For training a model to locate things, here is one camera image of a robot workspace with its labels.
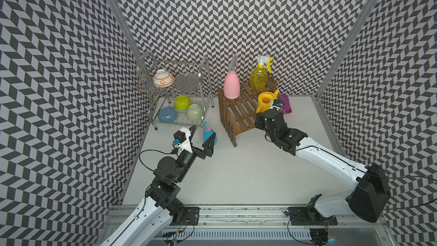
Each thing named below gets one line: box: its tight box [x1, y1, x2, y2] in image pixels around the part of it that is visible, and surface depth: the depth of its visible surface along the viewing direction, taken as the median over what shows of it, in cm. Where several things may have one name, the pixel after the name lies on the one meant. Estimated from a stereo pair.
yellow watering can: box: [256, 89, 280, 114], surface depth 84 cm
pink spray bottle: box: [223, 52, 241, 100], surface depth 79 cm
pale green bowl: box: [187, 103, 204, 121], surface depth 101 cm
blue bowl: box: [157, 107, 177, 123], surface depth 102 cm
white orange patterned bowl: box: [152, 68, 176, 88], surface depth 87 cm
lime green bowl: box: [174, 95, 192, 111], surface depth 107 cm
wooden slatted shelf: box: [217, 80, 278, 148], surface depth 91 cm
